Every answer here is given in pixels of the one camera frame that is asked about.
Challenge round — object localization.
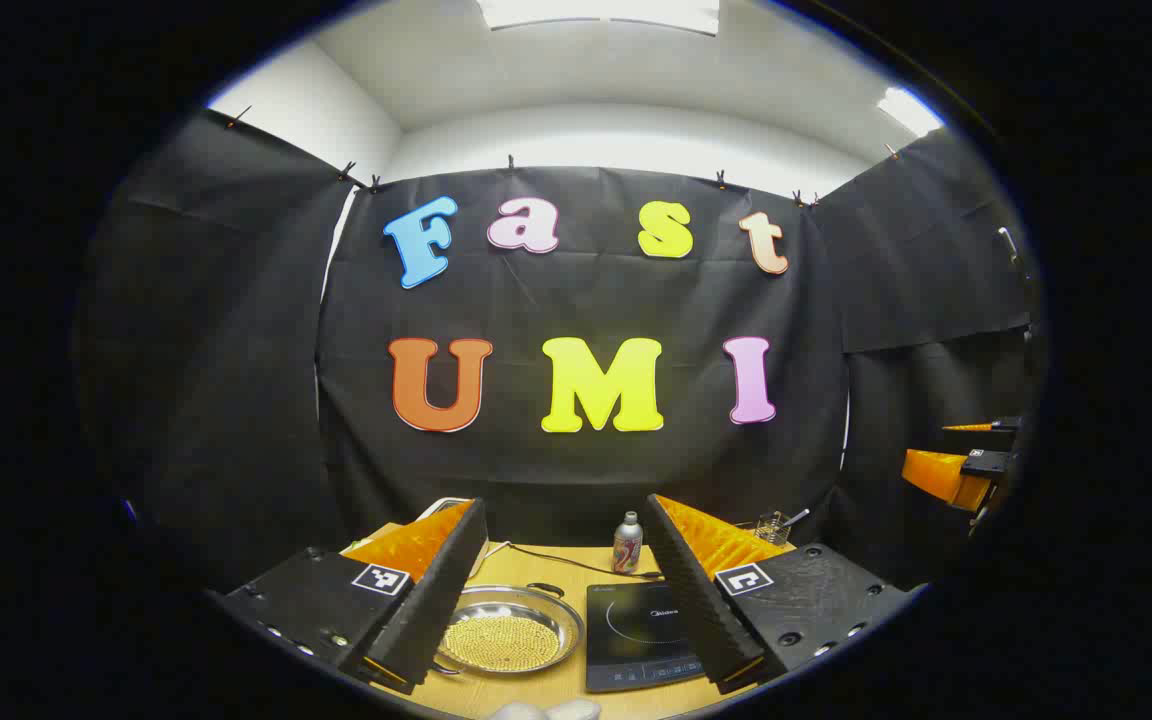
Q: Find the pile of yellow soybeans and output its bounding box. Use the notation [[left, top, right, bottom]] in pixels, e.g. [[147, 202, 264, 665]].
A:
[[443, 615, 562, 672]]

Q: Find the black power cable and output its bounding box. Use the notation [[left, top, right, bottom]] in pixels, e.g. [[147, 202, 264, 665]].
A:
[[506, 541, 665, 582]]

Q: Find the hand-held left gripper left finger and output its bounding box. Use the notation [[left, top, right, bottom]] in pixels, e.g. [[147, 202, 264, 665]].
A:
[[221, 498, 489, 696]]

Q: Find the row of black cloth clips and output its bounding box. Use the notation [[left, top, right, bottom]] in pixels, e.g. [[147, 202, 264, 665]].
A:
[[226, 105, 902, 208]]

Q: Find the soft lumpy object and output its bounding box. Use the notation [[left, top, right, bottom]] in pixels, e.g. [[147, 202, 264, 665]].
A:
[[489, 697, 603, 720]]

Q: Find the black induction cooktop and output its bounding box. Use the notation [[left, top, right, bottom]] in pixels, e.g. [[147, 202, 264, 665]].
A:
[[586, 582, 707, 694]]

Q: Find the ceiling light panel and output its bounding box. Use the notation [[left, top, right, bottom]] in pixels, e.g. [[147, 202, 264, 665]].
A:
[[876, 86, 945, 138], [476, 0, 722, 36]]

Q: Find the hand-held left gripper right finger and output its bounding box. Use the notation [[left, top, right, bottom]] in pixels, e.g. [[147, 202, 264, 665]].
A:
[[646, 493, 912, 696]]

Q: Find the silver printed drink bottle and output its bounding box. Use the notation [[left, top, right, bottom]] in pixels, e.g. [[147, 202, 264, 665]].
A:
[[612, 511, 644, 575]]

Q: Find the stainless steel pot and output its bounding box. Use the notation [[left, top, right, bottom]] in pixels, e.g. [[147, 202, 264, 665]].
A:
[[433, 583, 585, 678]]

